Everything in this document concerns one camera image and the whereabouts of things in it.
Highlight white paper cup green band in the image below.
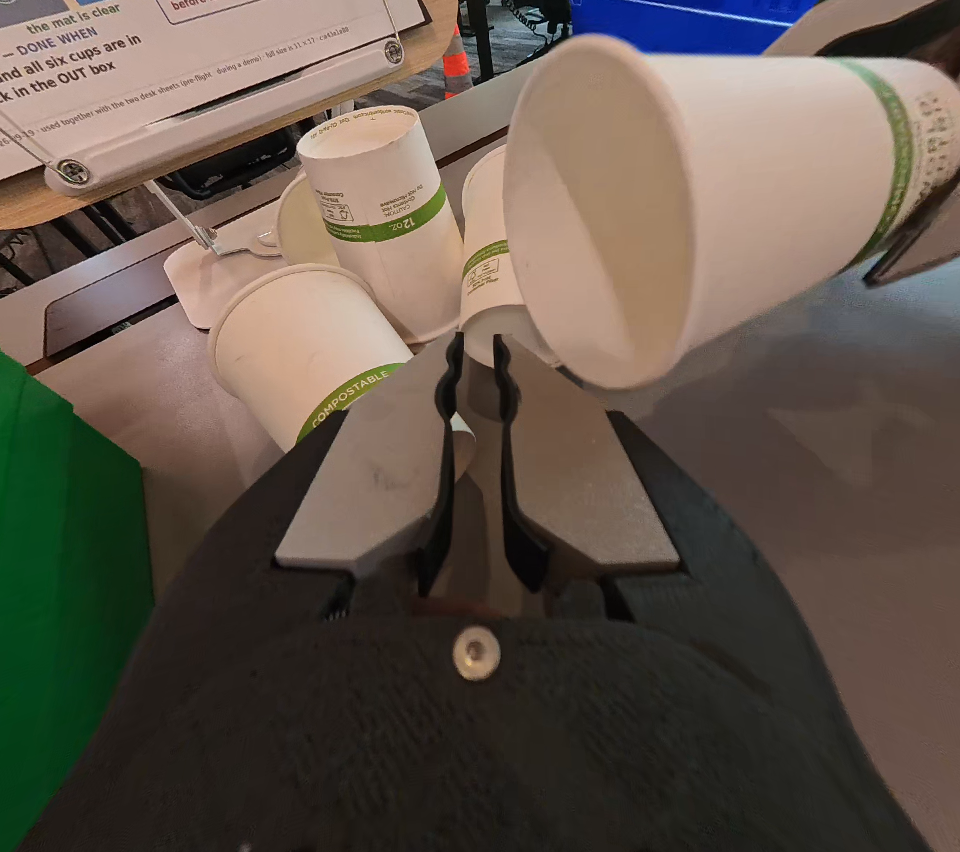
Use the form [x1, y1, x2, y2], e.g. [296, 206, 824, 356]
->
[208, 263, 479, 479]
[276, 173, 342, 268]
[457, 145, 564, 373]
[502, 34, 960, 391]
[296, 105, 468, 344]

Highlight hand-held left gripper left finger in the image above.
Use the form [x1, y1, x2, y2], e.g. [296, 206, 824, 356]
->
[276, 333, 464, 596]

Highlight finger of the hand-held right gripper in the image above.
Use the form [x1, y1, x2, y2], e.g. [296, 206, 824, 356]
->
[763, 0, 960, 74]
[862, 180, 960, 288]

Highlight white sheet holder bar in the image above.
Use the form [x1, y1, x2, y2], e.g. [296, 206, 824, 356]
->
[43, 38, 406, 194]

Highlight wooden display board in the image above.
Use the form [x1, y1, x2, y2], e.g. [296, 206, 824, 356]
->
[0, 0, 460, 232]

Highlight green plastic bin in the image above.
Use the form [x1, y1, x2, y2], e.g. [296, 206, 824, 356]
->
[0, 349, 156, 852]

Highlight orange traffic cone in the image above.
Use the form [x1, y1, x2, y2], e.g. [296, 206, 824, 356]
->
[441, 23, 476, 101]

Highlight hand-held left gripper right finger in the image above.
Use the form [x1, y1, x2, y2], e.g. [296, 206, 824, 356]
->
[492, 334, 681, 595]

